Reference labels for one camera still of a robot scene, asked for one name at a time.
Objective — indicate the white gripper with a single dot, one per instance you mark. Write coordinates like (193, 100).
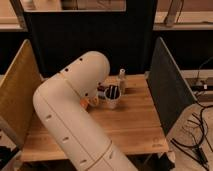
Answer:
(111, 94)

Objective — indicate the orange ceramic bowl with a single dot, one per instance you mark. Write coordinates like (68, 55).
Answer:
(89, 102)

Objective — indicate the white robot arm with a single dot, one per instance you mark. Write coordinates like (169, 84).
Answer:
(57, 104)

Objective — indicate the black back panel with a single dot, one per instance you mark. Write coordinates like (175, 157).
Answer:
(58, 38)

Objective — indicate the dark right side panel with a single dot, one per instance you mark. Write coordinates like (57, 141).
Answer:
(172, 95)

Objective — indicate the power strip on floor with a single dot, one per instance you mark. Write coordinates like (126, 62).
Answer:
(204, 87)

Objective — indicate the wooden left side panel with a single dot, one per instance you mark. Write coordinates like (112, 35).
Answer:
(16, 93)

